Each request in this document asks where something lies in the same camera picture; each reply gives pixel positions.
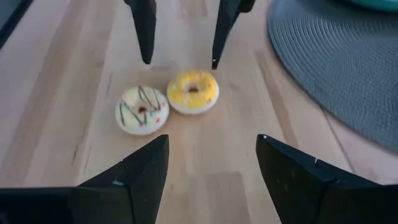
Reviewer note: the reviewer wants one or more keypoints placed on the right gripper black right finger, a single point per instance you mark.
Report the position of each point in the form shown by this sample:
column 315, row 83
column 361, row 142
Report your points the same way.
column 311, row 199

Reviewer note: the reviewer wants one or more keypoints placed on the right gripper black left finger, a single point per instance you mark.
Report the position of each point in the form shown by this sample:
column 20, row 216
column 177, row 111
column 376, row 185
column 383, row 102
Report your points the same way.
column 140, row 186

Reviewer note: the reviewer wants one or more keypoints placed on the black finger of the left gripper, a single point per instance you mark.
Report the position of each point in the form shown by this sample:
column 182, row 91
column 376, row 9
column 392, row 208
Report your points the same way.
column 144, row 31
column 224, row 31

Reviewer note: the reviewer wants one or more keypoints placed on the small white chocolate-drizzled donut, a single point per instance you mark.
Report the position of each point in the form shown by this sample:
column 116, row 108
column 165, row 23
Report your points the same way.
column 129, row 124

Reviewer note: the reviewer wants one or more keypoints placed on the small yellow iced donut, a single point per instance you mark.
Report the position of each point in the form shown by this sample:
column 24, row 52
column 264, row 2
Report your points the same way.
column 180, row 93

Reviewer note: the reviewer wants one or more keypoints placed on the grey round woven placemat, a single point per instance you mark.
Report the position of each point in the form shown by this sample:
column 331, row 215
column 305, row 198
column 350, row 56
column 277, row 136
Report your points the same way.
column 342, row 62

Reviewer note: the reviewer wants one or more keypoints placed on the teal plate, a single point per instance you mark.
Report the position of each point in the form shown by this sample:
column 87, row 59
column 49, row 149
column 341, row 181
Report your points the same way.
column 379, row 3

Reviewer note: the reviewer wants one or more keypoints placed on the black metal table frame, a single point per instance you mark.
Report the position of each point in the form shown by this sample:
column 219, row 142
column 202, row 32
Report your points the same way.
column 12, row 23

